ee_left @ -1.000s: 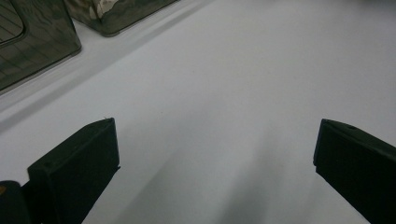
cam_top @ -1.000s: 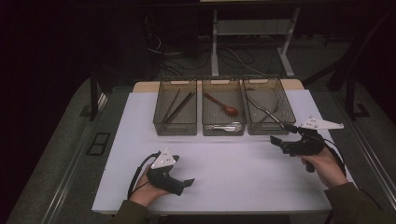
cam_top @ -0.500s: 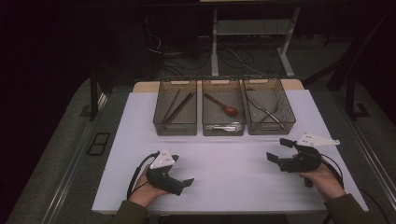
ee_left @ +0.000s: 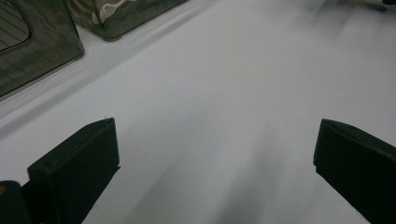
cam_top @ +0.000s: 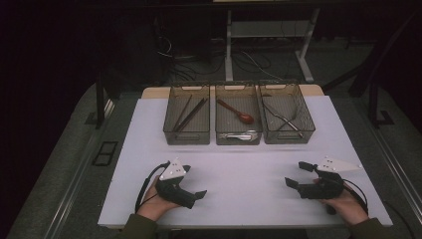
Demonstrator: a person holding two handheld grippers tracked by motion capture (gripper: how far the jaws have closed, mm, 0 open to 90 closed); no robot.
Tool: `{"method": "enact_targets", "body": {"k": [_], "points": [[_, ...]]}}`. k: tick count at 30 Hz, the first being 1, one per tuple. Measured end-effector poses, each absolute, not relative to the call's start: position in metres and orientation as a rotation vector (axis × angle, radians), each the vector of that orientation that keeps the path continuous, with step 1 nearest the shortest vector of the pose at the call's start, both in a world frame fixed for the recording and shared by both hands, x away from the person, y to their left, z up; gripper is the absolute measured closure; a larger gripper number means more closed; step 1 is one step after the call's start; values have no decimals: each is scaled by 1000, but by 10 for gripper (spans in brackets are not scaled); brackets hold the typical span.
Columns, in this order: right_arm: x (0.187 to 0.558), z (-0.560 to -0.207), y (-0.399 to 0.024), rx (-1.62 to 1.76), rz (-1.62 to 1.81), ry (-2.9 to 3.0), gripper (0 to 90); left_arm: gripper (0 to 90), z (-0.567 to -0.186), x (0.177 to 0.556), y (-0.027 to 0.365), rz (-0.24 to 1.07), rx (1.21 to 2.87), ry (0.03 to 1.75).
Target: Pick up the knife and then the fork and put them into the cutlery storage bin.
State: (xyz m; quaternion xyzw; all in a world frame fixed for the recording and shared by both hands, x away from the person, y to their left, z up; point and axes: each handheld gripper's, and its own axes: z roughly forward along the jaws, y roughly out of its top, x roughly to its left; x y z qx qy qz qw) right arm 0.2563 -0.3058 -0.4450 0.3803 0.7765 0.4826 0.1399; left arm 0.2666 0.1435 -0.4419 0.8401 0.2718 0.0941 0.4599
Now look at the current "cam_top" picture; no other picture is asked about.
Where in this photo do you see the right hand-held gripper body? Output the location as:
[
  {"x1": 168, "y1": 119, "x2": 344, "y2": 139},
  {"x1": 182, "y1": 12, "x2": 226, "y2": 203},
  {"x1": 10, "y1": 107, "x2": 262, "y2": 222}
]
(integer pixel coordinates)
[{"x1": 297, "y1": 156, "x2": 363, "y2": 200}]

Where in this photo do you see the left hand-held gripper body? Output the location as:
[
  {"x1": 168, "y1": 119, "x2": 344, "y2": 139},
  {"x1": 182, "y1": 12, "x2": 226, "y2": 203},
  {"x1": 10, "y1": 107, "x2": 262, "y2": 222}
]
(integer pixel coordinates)
[{"x1": 154, "y1": 157, "x2": 197, "y2": 210}]

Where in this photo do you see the grey plastic bin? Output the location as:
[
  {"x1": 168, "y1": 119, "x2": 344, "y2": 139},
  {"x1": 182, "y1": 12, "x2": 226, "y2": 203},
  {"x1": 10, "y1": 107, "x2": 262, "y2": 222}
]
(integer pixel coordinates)
[
  {"x1": 258, "y1": 81, "x2": 317, "y2": 145},
  {"x1": 214, "y1": 83, "x2": 263, "y2": 146},
  {"x1": 162, "y1": 83, "x2": 211, "y2": 146}
]

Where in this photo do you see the steel table knife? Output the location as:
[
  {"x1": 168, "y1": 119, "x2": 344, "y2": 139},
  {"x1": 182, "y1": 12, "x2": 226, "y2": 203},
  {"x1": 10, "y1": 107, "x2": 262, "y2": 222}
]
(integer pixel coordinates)
[{"x1": 262, "y1": 99, "x2": 305, "y2": 138}]

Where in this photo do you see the steel fork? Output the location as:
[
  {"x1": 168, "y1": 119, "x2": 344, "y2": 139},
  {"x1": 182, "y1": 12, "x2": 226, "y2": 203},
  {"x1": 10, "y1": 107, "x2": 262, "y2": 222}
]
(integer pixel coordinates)
[{"x1": 277, "y1": 109, "x2": 301, "y2": 132}]

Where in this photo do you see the brown wooden chopstick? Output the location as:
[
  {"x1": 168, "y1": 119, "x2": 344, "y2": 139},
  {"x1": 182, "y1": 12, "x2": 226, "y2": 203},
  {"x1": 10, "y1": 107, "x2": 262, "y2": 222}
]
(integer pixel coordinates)
[
  {"x1": 174, "y1": 98, "x2": 207, "y2": 132},
  {"x1": 176, "y1": 98, "x2": 209, "y2": 133}
]

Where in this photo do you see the white ceramic spoon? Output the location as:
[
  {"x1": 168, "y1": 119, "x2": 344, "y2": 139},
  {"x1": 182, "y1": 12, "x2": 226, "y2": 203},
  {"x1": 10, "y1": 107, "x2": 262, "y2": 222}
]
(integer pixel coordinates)
[{"x1": 218, "y1": 129, "x2": 260, "y2": 142}]

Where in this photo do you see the brown wooden spoon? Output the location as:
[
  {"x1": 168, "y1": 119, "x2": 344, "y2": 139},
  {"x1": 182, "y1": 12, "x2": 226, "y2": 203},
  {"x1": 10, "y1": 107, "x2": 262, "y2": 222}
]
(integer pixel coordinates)
[{"x1": 216, "y1": 99, "x2": 256, "y2": 125}]

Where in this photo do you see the person's left hand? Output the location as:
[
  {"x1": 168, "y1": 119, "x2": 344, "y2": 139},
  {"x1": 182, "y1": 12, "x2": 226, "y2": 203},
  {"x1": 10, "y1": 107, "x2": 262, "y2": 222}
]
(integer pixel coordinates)
[{"x1": 136, "y1": 175, "x2": 182, "y2": 222}]

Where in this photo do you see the person's right hand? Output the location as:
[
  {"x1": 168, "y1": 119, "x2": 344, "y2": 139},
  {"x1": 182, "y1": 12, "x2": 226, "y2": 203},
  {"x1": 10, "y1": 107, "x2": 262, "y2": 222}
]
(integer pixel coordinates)
[{"x1": 313, "y1": 178, "x2": 370, "y2": 227}]

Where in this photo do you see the white metal stand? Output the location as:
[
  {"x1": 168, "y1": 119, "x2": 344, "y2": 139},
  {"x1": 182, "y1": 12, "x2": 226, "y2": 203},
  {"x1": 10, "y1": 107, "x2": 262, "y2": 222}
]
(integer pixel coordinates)
[{"x1": 224, "y1": 8, "x2": 321, "y2": 84}]

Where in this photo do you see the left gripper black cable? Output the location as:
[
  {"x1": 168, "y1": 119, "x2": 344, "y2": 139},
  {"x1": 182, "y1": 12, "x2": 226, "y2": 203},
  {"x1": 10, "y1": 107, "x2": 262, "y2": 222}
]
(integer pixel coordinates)
[{"x1": 134, "y1": 161, "x2": 171, "y2": 214}]

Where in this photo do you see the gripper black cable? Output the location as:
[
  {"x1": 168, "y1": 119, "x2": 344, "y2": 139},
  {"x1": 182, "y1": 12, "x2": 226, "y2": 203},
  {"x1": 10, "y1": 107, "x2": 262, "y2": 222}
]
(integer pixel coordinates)
[
  {"x1": 342, "y1": 178, "x2": 369, "y2": 214},
  {"x1": 134, "y1": 161, "x2": 171, "y2": 214}
]

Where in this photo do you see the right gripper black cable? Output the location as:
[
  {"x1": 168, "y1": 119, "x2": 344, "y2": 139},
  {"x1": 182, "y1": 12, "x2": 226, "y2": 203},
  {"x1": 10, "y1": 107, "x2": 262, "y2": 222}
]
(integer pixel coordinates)
[{"x1": 342, "y1": 178, "x2": 369, "y2": 214}]

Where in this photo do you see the metal floor rail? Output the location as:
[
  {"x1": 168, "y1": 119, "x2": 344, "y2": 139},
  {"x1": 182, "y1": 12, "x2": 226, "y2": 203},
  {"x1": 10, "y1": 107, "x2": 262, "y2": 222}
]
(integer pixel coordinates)
[
  {"x1": 43, "y1": 99, "x2": 117, "y2": 239},
  {"x1": 351, "y1": 99, "x2": 422, "y2": 213}
]

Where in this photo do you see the black floor cable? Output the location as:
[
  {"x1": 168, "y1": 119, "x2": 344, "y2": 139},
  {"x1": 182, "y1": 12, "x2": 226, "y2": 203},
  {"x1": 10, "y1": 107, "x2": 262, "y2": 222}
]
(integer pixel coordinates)
[{"x1": 382, "y1": 198, "x2": 416, "y2": 239}]

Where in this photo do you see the black metal stand frame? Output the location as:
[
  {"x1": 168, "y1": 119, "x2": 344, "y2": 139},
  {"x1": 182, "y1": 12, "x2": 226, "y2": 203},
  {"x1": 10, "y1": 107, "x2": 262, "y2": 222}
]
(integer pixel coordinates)
[{"x1": 321, "y1": 9, "x2": 422, "y2": 129}]

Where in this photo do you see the black stand post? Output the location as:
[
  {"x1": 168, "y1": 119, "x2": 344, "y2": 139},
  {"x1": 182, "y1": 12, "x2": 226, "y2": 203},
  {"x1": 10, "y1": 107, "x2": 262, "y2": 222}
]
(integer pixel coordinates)
[{"x1": 94, "y1": 71, "x2": 115, "y2": 130}]

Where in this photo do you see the floor cable bundle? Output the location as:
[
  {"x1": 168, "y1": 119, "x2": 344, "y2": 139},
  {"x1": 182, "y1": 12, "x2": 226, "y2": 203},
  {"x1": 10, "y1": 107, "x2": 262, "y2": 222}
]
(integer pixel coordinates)
[{"x1": 153, "y1": 16, "x2": 283, "y2": 83}]

